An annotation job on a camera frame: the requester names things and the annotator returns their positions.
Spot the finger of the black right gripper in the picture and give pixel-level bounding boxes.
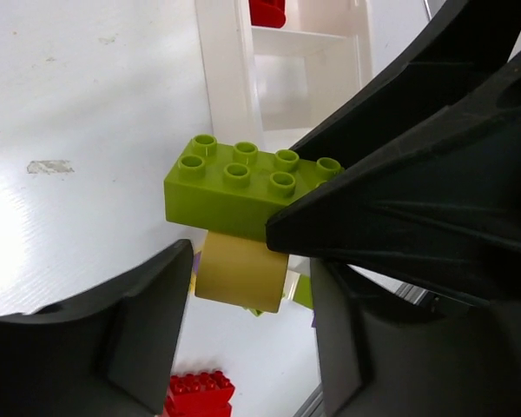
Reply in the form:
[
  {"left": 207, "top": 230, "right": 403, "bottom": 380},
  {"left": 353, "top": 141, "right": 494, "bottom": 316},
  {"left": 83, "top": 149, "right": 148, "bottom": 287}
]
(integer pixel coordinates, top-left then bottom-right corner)
[
  {"left": 266, "top": 51, "right": 521, "bottom": 304},
  {"left": 291, "top": 0, "right": 521, "bottom": 168}
]

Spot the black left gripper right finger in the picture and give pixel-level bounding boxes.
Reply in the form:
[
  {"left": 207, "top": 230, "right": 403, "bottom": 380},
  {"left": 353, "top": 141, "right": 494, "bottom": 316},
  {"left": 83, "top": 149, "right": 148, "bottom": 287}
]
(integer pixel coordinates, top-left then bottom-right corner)
[{"left": 311, "top": 259, "right": 521, "bottom": 416}]

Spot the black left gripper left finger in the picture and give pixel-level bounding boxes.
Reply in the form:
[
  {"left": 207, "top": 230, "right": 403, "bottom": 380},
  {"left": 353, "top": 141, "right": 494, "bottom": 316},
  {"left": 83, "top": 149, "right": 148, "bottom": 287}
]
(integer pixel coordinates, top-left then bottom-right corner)
[{"left": 0, "top": 239, "right": 194, "bottom": 416}]

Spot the purple curved lego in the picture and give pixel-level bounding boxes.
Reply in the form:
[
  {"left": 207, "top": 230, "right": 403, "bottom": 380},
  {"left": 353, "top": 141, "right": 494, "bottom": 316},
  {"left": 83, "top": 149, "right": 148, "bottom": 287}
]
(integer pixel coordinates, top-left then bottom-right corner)
[{"left": 195, "top": 231, "right": 288, "bottom": 313}]

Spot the lime green lego brick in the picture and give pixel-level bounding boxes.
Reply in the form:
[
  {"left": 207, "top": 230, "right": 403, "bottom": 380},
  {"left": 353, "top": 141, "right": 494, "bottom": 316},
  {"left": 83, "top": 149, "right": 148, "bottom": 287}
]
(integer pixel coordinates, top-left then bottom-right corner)
[{"left": 164, "top": 135, "right": 343, "bottom": 242}]

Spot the red curved lego brick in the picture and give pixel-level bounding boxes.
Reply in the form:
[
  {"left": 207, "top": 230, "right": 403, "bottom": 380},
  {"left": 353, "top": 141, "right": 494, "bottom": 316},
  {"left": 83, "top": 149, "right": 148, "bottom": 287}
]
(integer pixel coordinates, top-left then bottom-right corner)
[{"left": 249, "top": 0, "right": 287, "bottom": 29}]

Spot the small lime green lego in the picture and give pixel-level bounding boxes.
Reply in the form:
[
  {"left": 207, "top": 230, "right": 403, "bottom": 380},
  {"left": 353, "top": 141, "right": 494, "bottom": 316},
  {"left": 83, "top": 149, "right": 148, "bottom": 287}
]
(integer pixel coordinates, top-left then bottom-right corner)
[{"left": 239, "top": 271, "right": 313, "bottom": 317}]

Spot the red lego cluster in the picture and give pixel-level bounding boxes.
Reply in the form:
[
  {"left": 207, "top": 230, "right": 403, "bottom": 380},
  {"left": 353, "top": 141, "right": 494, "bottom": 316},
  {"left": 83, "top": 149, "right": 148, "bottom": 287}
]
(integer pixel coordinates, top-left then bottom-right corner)
[{"left": 162, "top": 370, "right": 235, "bottom": 417}]

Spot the white lego brick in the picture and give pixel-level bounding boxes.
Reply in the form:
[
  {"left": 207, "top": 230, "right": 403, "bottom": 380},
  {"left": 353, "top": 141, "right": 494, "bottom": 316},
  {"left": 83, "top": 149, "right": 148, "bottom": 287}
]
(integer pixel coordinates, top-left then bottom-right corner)
[{"left": 283, "top": 270, "right": 311, "bottom": 307}]

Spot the right white plastic container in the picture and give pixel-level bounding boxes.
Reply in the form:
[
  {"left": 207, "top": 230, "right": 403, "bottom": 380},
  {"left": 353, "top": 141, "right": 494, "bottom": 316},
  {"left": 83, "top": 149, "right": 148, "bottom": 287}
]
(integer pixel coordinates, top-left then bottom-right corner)
[{"left": 195, "top": 0, "right": 373, "bottom": 151}]

